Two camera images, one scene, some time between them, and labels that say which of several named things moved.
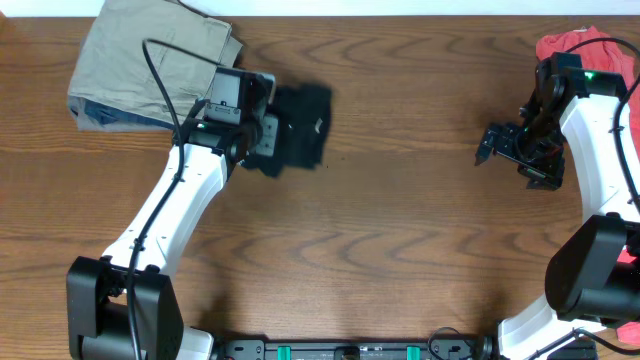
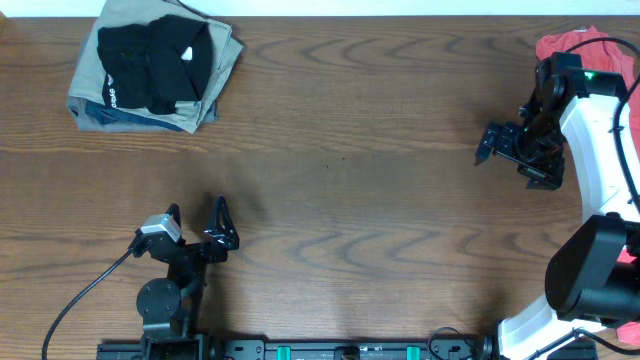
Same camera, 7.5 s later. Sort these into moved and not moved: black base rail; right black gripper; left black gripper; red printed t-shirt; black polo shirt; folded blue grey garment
Moved: black polo shirt; left black gripper
Not moved: right black gripper; black base rail; red printed t-shirt; folded blue grey garment
